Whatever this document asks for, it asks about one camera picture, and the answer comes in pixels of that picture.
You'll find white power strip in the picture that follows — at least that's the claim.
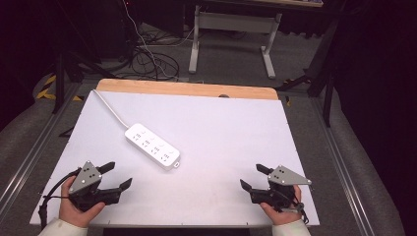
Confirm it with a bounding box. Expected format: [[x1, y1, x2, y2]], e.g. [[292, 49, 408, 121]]
[[124, 122, 182, 172]]

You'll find wooden table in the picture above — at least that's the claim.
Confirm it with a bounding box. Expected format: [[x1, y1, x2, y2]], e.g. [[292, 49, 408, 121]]
[[95, 78, 280, 101]]

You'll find person's left hand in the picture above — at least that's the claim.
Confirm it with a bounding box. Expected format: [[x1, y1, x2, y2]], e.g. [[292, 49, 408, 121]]
[[58, 176, 106, 229]]

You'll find yellow black floor tape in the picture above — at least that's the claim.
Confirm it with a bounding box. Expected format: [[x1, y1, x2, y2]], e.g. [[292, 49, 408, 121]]
[[35, 74, 84, 102]]

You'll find aluminium floor rail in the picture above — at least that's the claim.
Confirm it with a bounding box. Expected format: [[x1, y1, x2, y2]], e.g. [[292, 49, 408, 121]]
[[0, 82, 84, 212], [310, 97, 373, 236]]

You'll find white metal table frame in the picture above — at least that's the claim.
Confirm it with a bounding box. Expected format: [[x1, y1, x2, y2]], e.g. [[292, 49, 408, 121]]
[[188, 0, 326, 80]]

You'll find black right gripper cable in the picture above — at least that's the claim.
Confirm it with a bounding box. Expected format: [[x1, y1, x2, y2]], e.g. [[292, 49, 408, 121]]
[[280, 193, 310, 226]]

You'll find black tripod stand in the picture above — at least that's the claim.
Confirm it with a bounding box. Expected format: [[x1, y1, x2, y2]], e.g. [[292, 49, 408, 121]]
[[274, 18, 340, 128], [51, 0, 116, 115]]

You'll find white power strip cable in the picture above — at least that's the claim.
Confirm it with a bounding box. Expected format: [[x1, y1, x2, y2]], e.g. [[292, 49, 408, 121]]
[[91, 88, 131, 130]]

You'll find person's right hand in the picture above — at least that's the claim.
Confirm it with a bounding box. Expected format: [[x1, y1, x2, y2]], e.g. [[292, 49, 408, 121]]
[[259, 184, 303, 227]]

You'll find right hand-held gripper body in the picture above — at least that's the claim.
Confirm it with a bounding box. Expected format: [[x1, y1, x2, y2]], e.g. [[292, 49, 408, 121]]
[[249, 164, 313, 212]]

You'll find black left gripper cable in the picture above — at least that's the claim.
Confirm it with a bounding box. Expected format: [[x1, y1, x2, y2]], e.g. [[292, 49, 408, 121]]
[[37, 167, 83, 230]]

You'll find white floor cable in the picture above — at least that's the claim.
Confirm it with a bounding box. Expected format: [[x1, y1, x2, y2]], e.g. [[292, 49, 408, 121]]
[[121, 0, 198, 81]]

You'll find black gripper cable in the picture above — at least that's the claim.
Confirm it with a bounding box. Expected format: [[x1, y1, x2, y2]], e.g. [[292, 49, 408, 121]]
[[280, 193, 310, 226], [37, 167, 83, 230]]

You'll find black floor cable tangle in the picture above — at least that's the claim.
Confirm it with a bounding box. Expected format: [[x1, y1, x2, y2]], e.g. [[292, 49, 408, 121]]
[[128, 30, 181, 82]]

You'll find white board table cover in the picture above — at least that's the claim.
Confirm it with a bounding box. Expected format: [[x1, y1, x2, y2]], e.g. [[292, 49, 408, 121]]
[[29, 89, 321, 228]]

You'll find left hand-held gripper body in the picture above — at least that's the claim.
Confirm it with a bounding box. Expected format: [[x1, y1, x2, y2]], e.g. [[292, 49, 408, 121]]
[[68, 160, 123, 212]]

